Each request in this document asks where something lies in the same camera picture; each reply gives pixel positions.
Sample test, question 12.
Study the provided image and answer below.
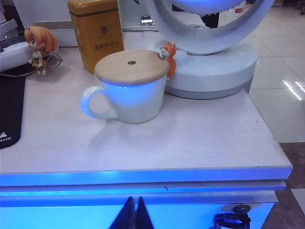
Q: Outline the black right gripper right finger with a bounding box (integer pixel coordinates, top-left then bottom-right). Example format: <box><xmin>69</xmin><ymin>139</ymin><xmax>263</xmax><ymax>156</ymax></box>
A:
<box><xmin>137</xmin><ymin>196</ymin><xmax>155</xmax><ymax>229</ymax></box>

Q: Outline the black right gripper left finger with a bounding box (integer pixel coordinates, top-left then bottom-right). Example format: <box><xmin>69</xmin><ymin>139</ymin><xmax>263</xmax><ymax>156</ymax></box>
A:
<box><xmin>111</xmin><ymin>196</ymin><xmax>138</xmax><ymax>229</ymax></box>

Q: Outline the white drawer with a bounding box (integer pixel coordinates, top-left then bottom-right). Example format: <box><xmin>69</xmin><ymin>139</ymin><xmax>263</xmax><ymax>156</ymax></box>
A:
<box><xmin>0</xmin><ymin>192</ymin><xmax>275</xmax><ymax>229</ymax></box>

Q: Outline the white drawer cabinet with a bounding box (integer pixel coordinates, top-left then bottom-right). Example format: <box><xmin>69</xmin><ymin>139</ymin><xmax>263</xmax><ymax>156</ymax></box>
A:
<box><xmin>0</xmin><ymin>180</ymin><xmax>286</xmax><ymax>229</ymax></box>

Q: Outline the white ceramic mug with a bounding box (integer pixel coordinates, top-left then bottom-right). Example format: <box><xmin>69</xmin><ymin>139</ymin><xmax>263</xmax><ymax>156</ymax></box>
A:
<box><xmin>80</xmin><ymin>80</ymin><xmax>167</xmax><ymax>125</ymax></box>

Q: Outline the round wooden mug lid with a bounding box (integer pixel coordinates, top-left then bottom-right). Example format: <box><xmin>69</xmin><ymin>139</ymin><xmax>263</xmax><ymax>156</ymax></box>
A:
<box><xmin>94</xmin><ymin>49</ymin><xmax>169</xmax><ymax>84</ymax></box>

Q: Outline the small orange fox figurine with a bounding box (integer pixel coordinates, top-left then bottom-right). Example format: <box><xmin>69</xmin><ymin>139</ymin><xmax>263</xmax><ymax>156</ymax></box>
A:
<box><xmin>159</xmin><ymin>41</ymin><xmax>177</xmax><ymax>78</ymax></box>

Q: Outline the large white desk fan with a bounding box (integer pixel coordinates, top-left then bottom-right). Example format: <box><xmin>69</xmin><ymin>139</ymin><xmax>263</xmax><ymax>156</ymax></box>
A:
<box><xmin>145</xmin><ymin>0</ymin><xmax>275</xmax><ymax>100</ymax></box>

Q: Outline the black mouse pad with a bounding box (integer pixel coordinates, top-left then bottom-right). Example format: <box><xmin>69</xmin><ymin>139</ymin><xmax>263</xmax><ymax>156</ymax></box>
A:
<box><xmin>0</xmin><ymin>65</ymin><xmax>29</xmax><ymax>150</ymax></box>

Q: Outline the yellow tin box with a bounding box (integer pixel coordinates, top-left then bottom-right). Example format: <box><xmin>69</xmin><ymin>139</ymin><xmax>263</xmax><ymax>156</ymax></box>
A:
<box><xmin>67</xmin><ymin>0</ymin><xmax>125</xmax><ymax>74</ymax></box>

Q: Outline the small chrome metal object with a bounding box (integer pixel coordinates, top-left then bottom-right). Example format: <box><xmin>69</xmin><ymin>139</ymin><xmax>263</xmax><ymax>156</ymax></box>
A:
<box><xmin>140</xmin><ymin>15</ymin><xmax>157</xmax><ymax>26</ymax></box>

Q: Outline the orange-haired anime girl figurine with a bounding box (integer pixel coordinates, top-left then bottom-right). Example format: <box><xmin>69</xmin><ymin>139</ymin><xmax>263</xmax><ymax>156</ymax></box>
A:
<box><xmin>24</xmin><ymin>25</ymin><xmax>63</xmax><ymax>76</ymax></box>

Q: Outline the white grey handheld device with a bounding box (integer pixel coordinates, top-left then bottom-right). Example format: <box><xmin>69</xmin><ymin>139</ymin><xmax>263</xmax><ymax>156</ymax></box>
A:
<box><xmin>0</xmin><ymin>18</ymin><xmax>33</xmax><ymax>72</ymax></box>

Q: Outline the key with black strap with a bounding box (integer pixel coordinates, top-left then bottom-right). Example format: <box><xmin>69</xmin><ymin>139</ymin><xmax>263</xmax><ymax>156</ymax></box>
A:
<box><xmin>213</xmin><ymin>204</ymin><xmax>252</xmax><ymax>229</ymax></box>

